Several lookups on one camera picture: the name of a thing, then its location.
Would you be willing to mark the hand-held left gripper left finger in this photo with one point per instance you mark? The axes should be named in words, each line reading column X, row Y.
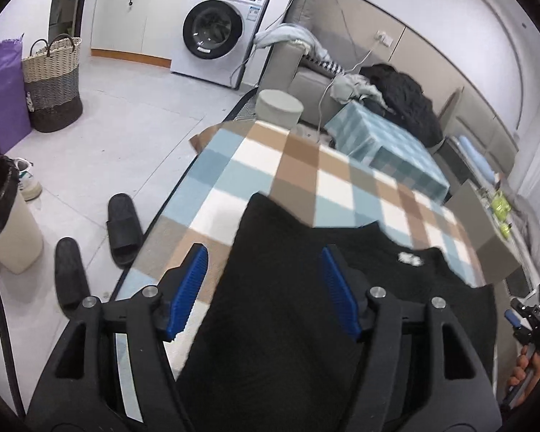
column 189, row 292

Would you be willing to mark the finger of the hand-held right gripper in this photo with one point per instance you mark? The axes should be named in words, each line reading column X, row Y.
column 513, row 318

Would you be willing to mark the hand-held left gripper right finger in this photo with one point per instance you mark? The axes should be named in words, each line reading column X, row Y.
column 339, row 297

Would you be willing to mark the black sweater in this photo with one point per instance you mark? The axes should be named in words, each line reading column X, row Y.
column 274, row 324

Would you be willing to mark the grey clothes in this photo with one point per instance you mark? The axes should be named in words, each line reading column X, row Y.
column 348, row 85

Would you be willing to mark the person's right hand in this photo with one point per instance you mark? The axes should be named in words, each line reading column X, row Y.
column 522, row 369

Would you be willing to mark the grey duvet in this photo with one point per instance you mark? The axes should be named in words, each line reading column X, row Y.
column 535, row 234

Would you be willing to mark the black slipper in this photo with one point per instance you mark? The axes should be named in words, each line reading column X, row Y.
column 123, row 234
column 69, row 274

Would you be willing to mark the beige low cabinet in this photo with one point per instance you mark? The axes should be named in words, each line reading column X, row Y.
column 472, row 220

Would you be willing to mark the green toy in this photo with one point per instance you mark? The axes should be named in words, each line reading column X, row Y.
column 499, row 204

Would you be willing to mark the plaid tablecloth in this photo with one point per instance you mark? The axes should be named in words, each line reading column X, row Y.
column 297, row 175

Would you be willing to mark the checked blue side table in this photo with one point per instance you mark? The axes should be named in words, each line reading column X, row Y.
column 387, row 144

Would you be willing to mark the white trash bin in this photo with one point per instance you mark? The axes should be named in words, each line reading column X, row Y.
column 13, row 243

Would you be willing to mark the white sneaker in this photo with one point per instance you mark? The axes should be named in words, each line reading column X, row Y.
column 29, row 184

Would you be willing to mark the grey round stool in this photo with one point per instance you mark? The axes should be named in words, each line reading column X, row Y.
column 279, row 108

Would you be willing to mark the grey upholstered bed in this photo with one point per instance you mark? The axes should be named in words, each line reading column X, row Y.
column 477, row 121

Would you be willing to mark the black jacket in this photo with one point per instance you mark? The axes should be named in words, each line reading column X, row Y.
column 409, row 99

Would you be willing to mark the beige sofa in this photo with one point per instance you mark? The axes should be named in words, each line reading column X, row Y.
column 310, row 83

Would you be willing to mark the black white patterned cushion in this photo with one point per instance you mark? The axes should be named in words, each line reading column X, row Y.
column 324, row 64

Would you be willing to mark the woven laundry basket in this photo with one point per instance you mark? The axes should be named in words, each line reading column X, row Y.
column 51, row 90

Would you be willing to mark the white washing machine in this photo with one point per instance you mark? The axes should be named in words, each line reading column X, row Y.
column 216, row 31

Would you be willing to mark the purple bag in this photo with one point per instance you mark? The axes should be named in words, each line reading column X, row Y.
column 4, row 99

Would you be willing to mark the light grey blanket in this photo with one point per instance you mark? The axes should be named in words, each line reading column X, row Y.
column 288, row 33

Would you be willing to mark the white base cabinet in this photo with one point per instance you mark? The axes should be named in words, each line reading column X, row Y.
column 130, row 22

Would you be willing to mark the grey pillow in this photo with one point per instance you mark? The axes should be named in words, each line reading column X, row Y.
column 299, row 13

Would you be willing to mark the white wall socket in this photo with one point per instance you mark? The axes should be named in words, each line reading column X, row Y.
column 384, row 38

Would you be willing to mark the black door frame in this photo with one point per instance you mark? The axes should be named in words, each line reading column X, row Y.
column 67, row 0

